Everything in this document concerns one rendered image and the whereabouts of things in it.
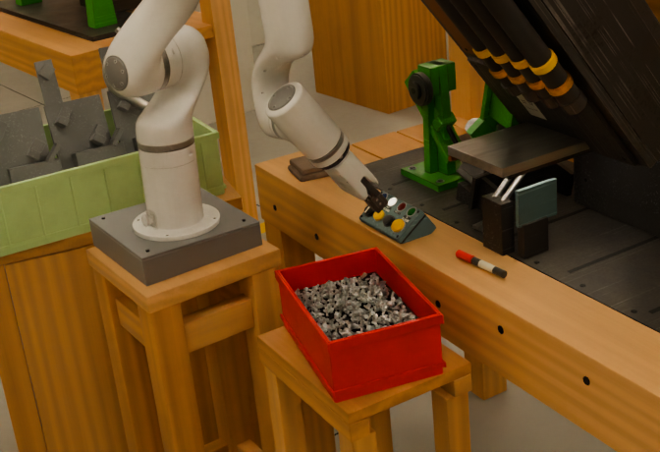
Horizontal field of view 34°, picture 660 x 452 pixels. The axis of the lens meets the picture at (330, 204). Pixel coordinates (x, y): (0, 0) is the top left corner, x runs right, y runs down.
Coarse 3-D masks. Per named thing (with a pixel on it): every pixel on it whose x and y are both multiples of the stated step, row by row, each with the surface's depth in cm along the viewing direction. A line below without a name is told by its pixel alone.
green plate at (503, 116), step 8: (488, 88) 215; (488, 96) 216; (496, 96) 215; (488, 104) 217; (496, 104) 216; (488, 112) 219; (496, 112) 217; (504, 112) 214; (488, 120) 220; (496, 120) 217; (504, 120) 215; (512, 120) 213
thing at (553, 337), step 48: (288, 192) 255; (336, 192) 246; (336, 240) 240; (384, 240) 221; (432, 240) 218; (432, 288) 209; (480, 288) 197; (528, 288) 195; (480, 336) 199; (528, 336) 186; (576, 336) 178; (624, 336) 177; (528, 384) 190; (576, 384) 178; (624, 384) 167; (624, 432) 170
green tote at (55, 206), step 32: (128, 160) 265; (0, 192) 252; (32, 192) 256; (64, 192) 260; (96, 192) 264; (128, 192) 268; (224, 192) 282; (0, 224) 255; (32, 224) 259; (64, 224) 263; (0, 256) 257
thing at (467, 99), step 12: (456, 48) 285; (456, 60) 286; (456, 72) 288; (468, 72) 283; (456, 84) 289; (468, 84) 284; (480, 84) 286; (456, 96) 291; (468, 96) 286; (480, 96) 287; (456, 108) 293; (468, 108) 287; (480, 108) 288; (468, 120) 289
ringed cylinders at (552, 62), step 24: (456, 0) 170; (480, 0) 165; (504, 0) 161; (456, 24) 178; (480, 24) 173; (504, 24) 164; (528, 24) 165; (480, 48) 181; (504, 48) 172; (528, 48) 167; (504, 72) 184; (528, 72) 175; (552, 72) 170; (528, 96) 183; (552, 96) 178; (576, 96) 174
